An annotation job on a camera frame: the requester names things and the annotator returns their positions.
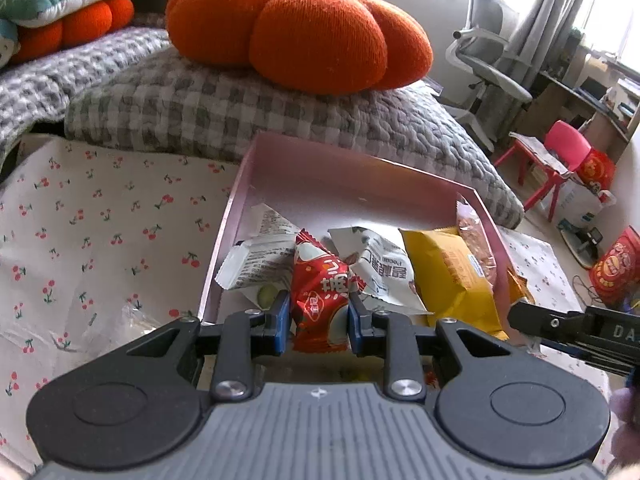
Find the cherry print bed sheet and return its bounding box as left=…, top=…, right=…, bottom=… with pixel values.
left=0, top=137, right=622, bottom=477

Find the grey curtain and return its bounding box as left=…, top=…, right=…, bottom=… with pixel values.
left=504, top=0, right=599, bottom=87

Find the red snack packet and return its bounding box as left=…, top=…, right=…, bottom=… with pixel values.
left=289, top=228, right=369, bottom=355

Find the grey office chair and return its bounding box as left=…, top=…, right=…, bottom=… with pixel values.
left=444, top=0, right=534, bottom=154

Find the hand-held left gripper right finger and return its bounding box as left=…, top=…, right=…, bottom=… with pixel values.
left=347, top=292, right=521, bottom=402

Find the pink plastic child chair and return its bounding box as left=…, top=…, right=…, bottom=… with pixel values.
left=493, top=119, right=591, bottom=224

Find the small orange pumpkin pillow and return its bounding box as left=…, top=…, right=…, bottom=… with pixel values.
left=10, top=0, right=135, bottom=64

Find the grey checked pillow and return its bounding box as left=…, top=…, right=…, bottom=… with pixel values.
left=64, top=52, right=525, bottom=231

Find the red gift bag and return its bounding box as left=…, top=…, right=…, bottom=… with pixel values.
left=574, top=148, right=617, bottom=196

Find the black cable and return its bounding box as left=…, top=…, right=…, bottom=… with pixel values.
left=572, top=274, right=601, bottom=307

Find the white green-print snack packet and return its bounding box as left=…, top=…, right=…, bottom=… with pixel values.
left=214, top=203, right=301, bottom=311

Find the white cardboard box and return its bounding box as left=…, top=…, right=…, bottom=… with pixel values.
left=549, top=179, right=609, bottom=231

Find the large orange pumpkin pillow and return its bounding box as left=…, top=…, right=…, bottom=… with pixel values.
left=165, top=0, right=435, bottom=96

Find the red printed bag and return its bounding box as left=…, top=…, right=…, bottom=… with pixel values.
left=588, top=224, right=640, bottom=307

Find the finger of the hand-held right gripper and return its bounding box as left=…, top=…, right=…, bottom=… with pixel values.
left=537, top=337, right=629, bottom=377
left=507, top=300, right=591, bottom=349

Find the person's right hand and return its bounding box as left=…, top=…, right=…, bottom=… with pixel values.
left=606, top=389, right=640, bottom=480

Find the white brown-print snack packet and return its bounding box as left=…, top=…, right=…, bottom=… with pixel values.
left=327, top=226, right=431, bottom=316

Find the pink cardboard box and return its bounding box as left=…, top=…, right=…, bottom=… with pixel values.
left=197, top=132, right=527, bottom=347

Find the wooden desk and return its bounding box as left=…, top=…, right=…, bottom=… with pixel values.
left=519, top=44, right=640, bottom=162

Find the pink wafer snack packet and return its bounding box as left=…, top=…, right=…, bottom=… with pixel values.
left=455, top=199, right=501, bottom=287

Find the large yellow snack packet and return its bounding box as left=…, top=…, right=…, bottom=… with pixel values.
left=399, top=228, right=509, bottom=342

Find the orange snack packet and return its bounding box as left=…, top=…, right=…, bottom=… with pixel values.
left=504, top=267, right=536, bottom=307

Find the patterned cloth on chair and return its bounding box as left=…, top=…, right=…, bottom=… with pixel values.
left=508, top=131, right=571, bottom=176

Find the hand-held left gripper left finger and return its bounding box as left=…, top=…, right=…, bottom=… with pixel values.
left=120, top=290, right=292, bottom=402

